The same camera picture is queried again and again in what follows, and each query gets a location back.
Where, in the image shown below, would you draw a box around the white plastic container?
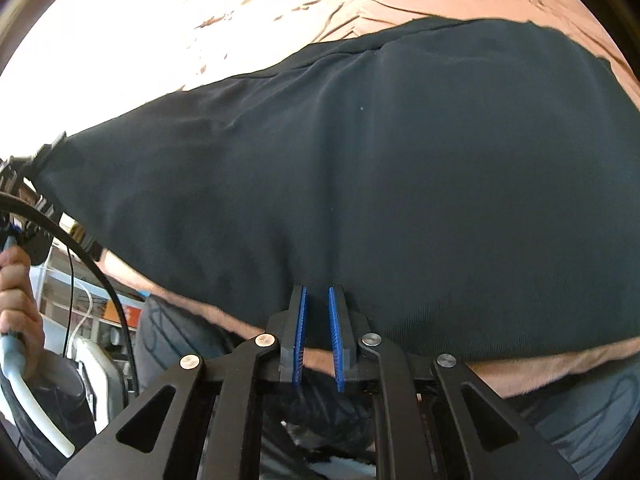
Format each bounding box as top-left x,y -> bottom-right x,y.
72,337 -> 126,436

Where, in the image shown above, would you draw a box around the black long-sleeve shirt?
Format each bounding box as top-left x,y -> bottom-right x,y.
37,17 -> 640,363

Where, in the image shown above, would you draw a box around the orange box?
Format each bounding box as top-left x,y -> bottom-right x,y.
97,297 -> 146,333

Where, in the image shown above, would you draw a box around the white hose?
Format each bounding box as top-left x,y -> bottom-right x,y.
0,332 -> 76,458

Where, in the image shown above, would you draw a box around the person's legs in grey pants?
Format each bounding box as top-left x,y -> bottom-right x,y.
140,295 -> 640,480

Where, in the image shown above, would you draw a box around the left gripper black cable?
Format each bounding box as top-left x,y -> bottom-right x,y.
0,192 -> 141,401

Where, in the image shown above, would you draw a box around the person's left hand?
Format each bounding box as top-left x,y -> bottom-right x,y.
0,245 -> 46,381

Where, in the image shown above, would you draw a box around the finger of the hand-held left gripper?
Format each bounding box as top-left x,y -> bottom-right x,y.
30,131 -> 68,175

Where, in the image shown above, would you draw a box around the cream bed sheet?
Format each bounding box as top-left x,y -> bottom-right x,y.
5,0 -> 351,136

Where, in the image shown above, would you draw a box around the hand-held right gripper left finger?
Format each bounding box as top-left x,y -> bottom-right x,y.
55,285 -> 308,480

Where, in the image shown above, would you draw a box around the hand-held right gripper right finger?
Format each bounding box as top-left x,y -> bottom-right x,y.
327,285 -> 581,480

